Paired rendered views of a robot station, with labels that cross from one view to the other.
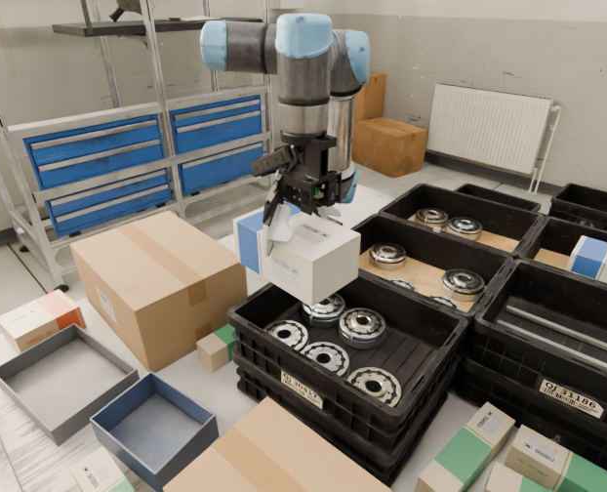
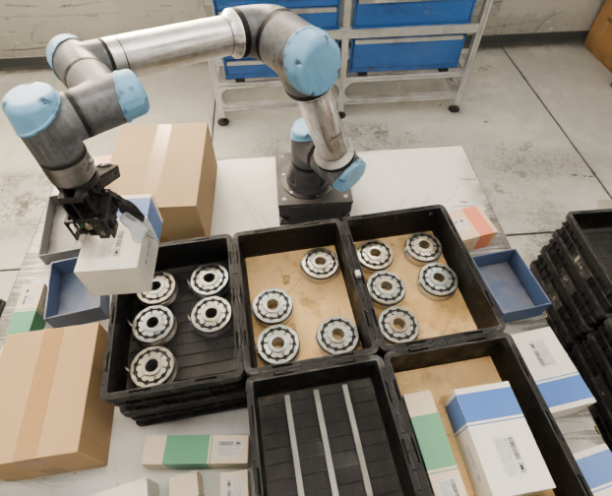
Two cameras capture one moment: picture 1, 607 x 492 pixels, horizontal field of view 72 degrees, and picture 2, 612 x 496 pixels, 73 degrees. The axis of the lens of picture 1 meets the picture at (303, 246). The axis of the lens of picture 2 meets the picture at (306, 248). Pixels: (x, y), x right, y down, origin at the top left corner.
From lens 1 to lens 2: 0.87 m
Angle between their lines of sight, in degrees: 37
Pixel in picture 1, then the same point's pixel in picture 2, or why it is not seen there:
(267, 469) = (49, 365)
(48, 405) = (61, 235)
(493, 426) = (227, 452)
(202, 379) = not seen: hidden behind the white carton
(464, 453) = (186, 449)
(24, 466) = (27, 265)
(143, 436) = (79, 289)
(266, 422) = (80, 338)
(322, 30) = (21, 120)
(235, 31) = (56, 60)
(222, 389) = not seen: hidden behind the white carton
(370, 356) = (194, 341)
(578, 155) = not seen: outside the picture
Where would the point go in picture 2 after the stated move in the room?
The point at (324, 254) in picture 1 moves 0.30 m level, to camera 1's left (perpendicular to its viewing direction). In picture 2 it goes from (88, 271) to (13, 197)
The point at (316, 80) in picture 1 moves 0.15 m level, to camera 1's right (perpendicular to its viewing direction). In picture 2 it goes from (37, 154) to (92, 201)
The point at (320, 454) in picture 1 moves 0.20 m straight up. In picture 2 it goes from (78, 380) to (30, 343)
